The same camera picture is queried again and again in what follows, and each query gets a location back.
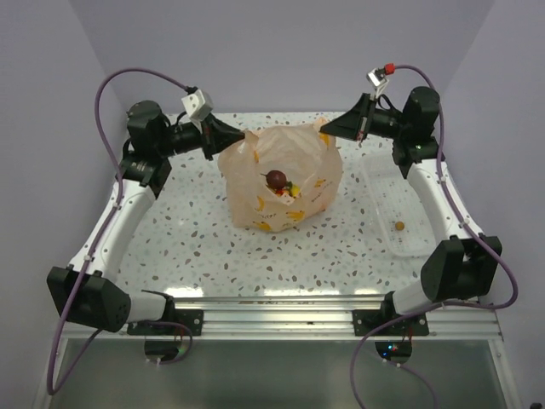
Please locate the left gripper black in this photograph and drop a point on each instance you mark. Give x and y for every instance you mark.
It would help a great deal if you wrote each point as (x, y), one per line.
(216, 135)

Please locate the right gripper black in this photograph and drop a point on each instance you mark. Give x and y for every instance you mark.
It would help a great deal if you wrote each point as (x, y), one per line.
(354, 124)

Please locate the orange translucent plastic bag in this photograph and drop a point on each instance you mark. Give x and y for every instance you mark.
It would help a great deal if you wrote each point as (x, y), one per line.
(309, 159)

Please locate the fake dark purple plum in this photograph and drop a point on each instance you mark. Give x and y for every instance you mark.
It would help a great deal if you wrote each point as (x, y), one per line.
(275, 179)

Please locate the fake red cherries with leaves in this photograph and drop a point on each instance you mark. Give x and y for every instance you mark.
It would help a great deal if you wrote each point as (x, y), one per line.
(288, 190)

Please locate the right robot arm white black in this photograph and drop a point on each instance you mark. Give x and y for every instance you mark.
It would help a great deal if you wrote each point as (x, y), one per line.
(464, 262)

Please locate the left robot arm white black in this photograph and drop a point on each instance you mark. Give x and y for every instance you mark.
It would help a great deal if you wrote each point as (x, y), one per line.
(84, 292)

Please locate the white plastic tray basket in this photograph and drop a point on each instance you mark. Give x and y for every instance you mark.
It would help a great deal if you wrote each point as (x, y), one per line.
(396, 201)

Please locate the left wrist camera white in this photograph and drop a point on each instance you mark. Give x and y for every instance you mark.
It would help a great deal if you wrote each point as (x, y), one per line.
(197, 104)

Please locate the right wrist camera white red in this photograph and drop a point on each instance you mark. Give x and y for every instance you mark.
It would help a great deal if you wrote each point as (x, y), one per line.
(378, 79)

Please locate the aluminium rail frame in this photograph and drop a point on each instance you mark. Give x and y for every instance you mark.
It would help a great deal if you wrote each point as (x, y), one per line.
(278, 327)

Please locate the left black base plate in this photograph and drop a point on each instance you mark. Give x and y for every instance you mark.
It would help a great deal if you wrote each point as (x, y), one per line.
(180, 322)

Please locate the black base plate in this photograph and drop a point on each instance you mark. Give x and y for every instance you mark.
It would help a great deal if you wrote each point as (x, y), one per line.
(371, 322)
(180, 322)

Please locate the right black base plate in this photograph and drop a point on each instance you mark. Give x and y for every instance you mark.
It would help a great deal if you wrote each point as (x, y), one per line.
(371, 322)

